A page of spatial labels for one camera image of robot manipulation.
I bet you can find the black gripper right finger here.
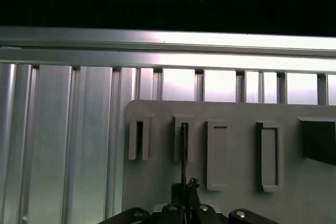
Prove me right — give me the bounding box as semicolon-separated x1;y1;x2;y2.
186;177;285;224

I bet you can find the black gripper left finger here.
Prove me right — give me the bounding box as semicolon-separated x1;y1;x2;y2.
97;182;186;224

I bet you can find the dark RAM stick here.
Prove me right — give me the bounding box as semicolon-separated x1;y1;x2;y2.
180;122;190;224

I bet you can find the grey parts rack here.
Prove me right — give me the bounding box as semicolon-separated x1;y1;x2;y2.
122;100;336;224

